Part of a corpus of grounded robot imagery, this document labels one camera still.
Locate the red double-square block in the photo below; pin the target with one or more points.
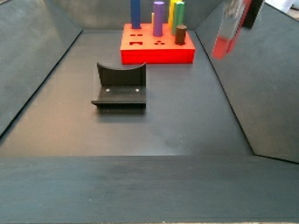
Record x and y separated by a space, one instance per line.
234 14

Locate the red peg board base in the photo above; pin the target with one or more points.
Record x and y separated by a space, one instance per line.
141 47

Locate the blue square block peg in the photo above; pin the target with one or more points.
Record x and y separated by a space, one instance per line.
135 14

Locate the black curved holder stand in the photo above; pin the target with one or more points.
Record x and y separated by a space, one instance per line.
121 86

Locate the dark brown cylinder peg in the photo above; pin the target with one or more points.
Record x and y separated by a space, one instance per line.
180 34

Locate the short yellow cylinder peg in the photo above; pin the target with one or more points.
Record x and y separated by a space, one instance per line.
152 18

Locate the purple cylinder peg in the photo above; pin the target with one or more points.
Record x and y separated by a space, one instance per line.
157 18

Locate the green star peg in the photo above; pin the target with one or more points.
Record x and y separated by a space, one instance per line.
177 15

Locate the yellow notched block peg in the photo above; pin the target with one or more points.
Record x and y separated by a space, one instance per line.
172 2

